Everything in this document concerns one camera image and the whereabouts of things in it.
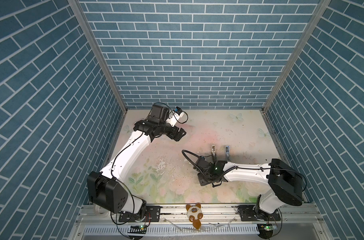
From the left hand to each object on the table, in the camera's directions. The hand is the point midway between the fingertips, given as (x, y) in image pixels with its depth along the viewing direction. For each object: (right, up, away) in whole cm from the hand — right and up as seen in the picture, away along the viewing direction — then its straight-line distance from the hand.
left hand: (179, 128), depth 79 cm
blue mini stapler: (+30, -17, +17) cm, 38 cm away
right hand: (+11, -29, +6) cm, 32 cm away
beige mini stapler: (+21, -15, +15) cm, 30 cm away
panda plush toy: (+8, -41, -8) cm, 43 cm away
